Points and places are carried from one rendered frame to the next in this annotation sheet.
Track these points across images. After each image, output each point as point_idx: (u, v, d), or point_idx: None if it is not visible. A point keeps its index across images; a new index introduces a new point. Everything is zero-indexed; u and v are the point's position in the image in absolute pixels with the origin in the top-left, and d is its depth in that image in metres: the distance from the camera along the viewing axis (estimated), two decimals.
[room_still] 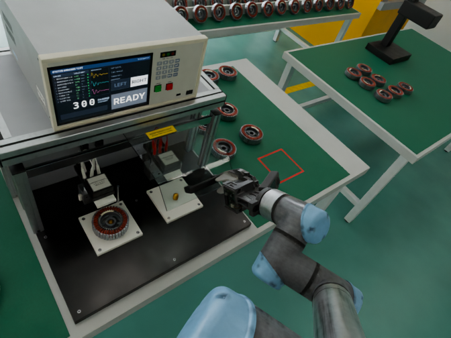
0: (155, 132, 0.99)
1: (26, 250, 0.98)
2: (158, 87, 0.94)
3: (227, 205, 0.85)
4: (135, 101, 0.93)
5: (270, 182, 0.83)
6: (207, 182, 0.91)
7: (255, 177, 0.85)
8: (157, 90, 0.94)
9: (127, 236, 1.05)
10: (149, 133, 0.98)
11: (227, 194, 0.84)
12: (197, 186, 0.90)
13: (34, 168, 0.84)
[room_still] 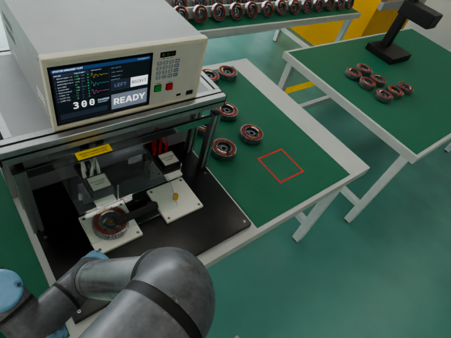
0: (86, 152, 0.88)
1: (26, 250, 0.98)
2: (158, 87, 0.94)
3: None
4: (135, 101, 0.93)
5: None
6: (139, 211, 0.80)
7: None
8: (157, 90, 0.94)
9: (127, 236, 1.05)
10: (79, 154, 0.87)
11: None
12: (126, 216, 0.78)
13: (34, 168, 0.84)
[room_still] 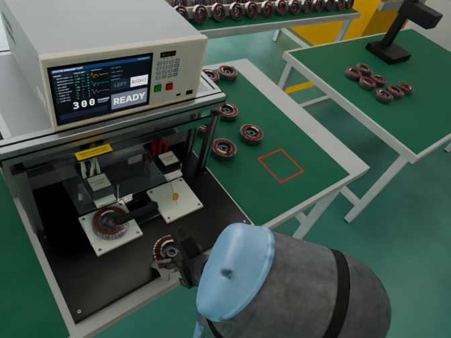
0: (86, 152, 0.88)
1: (26, 250, 0.98)
2: (158, 87, 0.94)
3: None
4: (135, 101, 0.93)
5: (184, 256, 0.85)
6: (139, 211, 0.80)
7: (177, 262, 0.87)
8: (157, 90, 0.94)
9: (127, 236, 1.05)
10: (79, 154, 0.87)
11: None
12: (126, 216, 0.78)
13: (34, 168, 0.84)
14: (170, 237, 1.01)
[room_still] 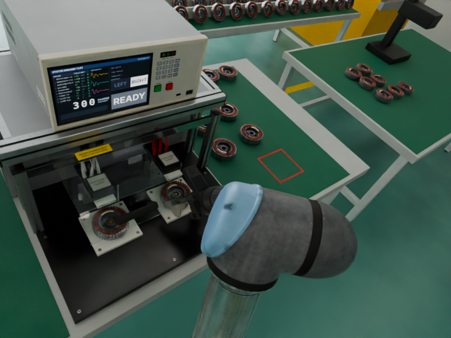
0: (86, 152, 0.88)
1: (26, 250, 0.98)
2: (158, 87, 0.94)
3: None
4: (135, 101, 0.93)
5: (194, 189, 0.99)
6: (139, 211, 0.80)
7: (188, 196, 1.02)
8: (157, 90, 0.94)
9: (127, 236, 1.05)
10: (79, 154, 0.87)
11: None
12: (126, 216, 0.78)
13: (34, 168, 0.84)
14: (174, 182, 1.20)
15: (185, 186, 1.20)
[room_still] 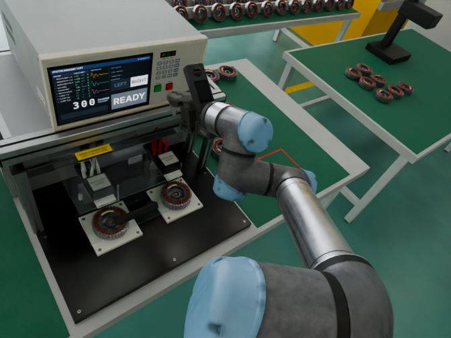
0: (86, 152, 0.88)
1: (26, 250, 0.98)
2: (158, 87, 0.94)
3: None
4: (135, 101, 0.93)
5: (196, 98, 0.76)
6: (139, 211, 0.80)
7: (184, 103, 0.78)
8: (157, 90, 0.94)
9: (127, 236, 1.05)
10: (79, 154, 0.87)
11: None
12: (126, 216, 0.78)
13: (34, 168, 0.84)
14: (174, 182, 1.20)
15: (185, 186, 1.20)
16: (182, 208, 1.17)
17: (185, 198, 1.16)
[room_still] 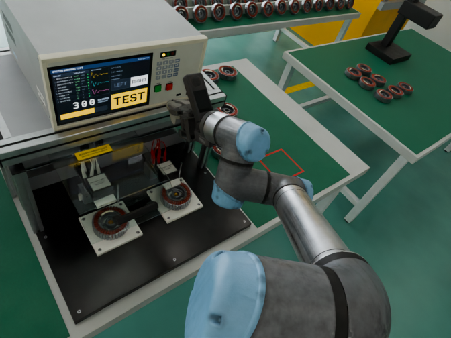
0: (86, 152, 0.88)
1: (26, 250, 0.98)
2: (158, 87, 0.94)
3: None
4: (135, 101, 0.93)
5: (195, 108, 0.77)
6: (139, 211, 0.80)
7: (184, 113, 0.80)
8: (157, 90, 0.94)
9: (127, 236, 1.05)
10: (79, 154, 0.87)
11: None
12: (126, 216, 0.78)
13: (34, 168, 0.84)
14: None
15: (185, 186, 1.20)
16: (182, 208, 1.17)
17: (185, 198, 1.16)
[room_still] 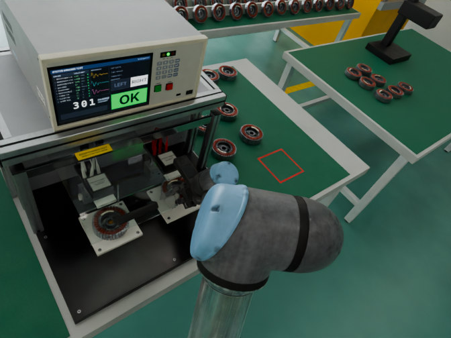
0: (86, 152, 0.88)
1: (26, 250, 0.98)
2: (158, 87, 0.94)
3: None
4: (135, 101, 0.93)
5: (185, 176, 1.01)
6: (139, 211, 0.80)
7: (180, 185, 1.04)
8: (157, 90, 0.94)
9: (127, 236, 1.05)
10: (79, 154, 0.87)
11: None
12: (126, 216, 0.78)
13: (34, 168, 0.84)
14: (175, 178, 1.18)
15: None
16: None
17: None
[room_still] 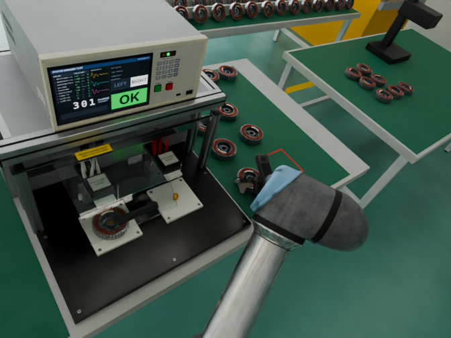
0: (86, 152, 0.88)
1: (26, 250, 0.98)
2: (158, 87, 0.94)
3: None
4: (135, 101, 0.93)
5: (261, 172, 1.21)
6: (139, 211, 0.80)
7: (254, 178, 1.24)
8: (157, 90, 0.94)
9: (127, 236, 1.05)
10: (79, 154, 0.87)
11: None
12: (126, 216, 0.78)
13: (34, 168, 0.84)
14: (252, 169, 1.38)
15: (259, 175, 1.37)
16: (252, 192, 1.34)
17: None
